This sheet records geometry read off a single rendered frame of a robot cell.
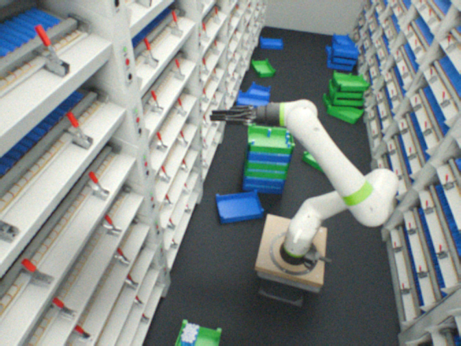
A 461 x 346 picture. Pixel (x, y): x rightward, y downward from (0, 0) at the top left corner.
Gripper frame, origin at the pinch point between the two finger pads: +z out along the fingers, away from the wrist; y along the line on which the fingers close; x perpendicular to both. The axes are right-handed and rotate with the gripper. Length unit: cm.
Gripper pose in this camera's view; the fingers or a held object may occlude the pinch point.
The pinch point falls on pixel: (218, 115)
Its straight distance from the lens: 135.4
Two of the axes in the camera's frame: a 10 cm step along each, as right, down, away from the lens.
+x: -1.5, -7.3, -6.7
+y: 2.0, -6.8, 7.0
